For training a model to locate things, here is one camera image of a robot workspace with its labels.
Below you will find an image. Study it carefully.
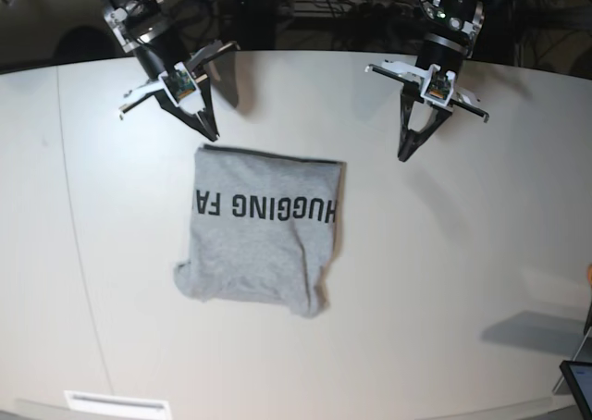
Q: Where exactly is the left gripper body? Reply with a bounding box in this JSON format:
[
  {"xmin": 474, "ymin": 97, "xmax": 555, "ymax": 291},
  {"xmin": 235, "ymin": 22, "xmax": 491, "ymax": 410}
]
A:
[{"xmin": 401, "ymin": 66, "xmax": 457, "ymax": 111}]

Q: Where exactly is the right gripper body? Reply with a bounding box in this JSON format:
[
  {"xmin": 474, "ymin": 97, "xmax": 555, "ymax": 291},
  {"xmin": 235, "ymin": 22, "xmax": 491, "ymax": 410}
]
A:
[{"xmin": 158, "ymin": 63, "xmax": 208, "ymax": 110}]

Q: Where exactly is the grey T-shirt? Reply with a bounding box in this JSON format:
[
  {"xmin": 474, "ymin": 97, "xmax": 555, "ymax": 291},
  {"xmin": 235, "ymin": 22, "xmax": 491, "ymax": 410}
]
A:
[{"xmin": 173, "ymin": 145, "xmax": 344, "ymax": 318}]

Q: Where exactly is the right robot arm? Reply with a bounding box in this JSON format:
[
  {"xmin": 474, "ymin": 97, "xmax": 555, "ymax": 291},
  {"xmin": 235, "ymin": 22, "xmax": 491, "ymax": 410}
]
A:
[{"xmin": 101, "ymin": 0, "xmax": 221, "ymax": 142}]

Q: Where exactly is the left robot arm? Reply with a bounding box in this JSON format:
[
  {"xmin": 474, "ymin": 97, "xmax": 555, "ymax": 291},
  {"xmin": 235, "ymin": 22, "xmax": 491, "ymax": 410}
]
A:
[{"xmin": 199, "ymin": 0, "xmax": 489, "ymax": 162}]

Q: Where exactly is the white power strip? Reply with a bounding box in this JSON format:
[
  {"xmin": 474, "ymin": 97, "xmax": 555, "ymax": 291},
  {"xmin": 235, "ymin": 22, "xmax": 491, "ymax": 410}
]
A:
[{"xmin": 290, "ymin": 0, "xmax": 421, "ymax": 19}]

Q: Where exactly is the black tablet screen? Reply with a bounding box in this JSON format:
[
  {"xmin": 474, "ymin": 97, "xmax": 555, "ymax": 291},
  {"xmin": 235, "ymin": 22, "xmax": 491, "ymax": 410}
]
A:
[{"xmin": 560, "ymin": 360, "xmax": 591, "ymax": 420}]

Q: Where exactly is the white label on table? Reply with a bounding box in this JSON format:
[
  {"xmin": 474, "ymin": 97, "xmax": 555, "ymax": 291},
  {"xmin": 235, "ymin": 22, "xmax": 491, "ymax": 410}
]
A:
[{"xmin": 64, "ymin": 389, "xmax": 170, "ymax": 412}]

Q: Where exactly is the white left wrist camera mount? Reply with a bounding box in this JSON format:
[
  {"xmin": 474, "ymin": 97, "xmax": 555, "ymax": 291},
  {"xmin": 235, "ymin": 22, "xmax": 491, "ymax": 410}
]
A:
[{"xmin": 364, "ymin": 59, "xmax": 491, "ymax": 124}]

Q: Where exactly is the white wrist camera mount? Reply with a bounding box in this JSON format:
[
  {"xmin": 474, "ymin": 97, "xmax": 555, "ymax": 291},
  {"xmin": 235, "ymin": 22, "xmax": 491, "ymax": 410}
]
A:
[
  {"xmin": 117, "ymin": 40, "xmax": 241, "ymax": 121},
  {"xmin": 364, "ymin": 59, "xmax": 491, "ymax": 124}
]

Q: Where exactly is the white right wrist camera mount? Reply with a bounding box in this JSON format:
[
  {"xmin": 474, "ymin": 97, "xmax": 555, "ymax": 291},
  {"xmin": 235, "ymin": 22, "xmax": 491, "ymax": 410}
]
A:
[{"xmin": 117, "ymin": 40, "xmax": 241, "ymax": 121}]

